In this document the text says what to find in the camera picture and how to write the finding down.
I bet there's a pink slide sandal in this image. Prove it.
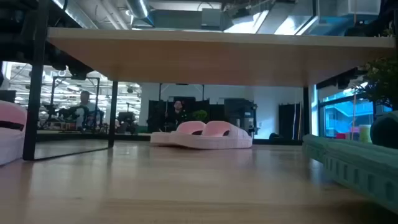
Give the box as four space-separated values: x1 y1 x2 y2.
150 120 206 147
0 100 28 166
169 120 254 151

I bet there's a background green plant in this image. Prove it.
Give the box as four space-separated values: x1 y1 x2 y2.
192 109 208 123

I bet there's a person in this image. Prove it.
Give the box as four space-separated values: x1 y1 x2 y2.
74 90 105 131
164 100 188 132

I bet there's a black equipment cabinet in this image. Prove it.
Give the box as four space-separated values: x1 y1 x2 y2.
223 98 258 135

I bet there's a black curtain panel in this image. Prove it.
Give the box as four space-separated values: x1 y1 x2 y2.
278 103 302 141

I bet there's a yellow-green container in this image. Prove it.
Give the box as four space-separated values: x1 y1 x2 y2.
359 124 373 144

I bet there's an artificial green potted plant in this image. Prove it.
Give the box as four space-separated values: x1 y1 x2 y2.
356 27 398 110

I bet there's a black monitor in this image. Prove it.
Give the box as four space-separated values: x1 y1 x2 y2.
0 90 17 104

